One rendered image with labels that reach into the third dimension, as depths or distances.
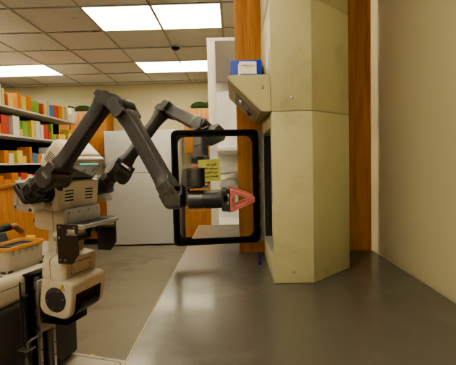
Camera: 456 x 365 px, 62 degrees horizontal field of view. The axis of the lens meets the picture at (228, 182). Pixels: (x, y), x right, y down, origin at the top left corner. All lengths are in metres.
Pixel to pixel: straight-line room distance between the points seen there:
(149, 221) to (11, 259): 4.32
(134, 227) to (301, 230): 5.24
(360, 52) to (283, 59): 0.51
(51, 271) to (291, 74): 1.24
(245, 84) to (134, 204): 5.20
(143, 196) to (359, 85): 4.94
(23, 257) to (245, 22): 1.40
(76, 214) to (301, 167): 1.02
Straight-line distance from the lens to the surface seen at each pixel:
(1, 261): 1.96
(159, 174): 1.24
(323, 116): 1.12
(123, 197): 6.19
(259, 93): 1.06
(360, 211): 1.50
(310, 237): 1.08
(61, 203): 1.69
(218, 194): 1.17
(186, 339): 0.80
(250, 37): 1.48
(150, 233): 6.16
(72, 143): 1.47
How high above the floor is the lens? 1.28
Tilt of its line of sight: 3 degrees down
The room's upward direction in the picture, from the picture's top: 1 degrees counter-clockwise
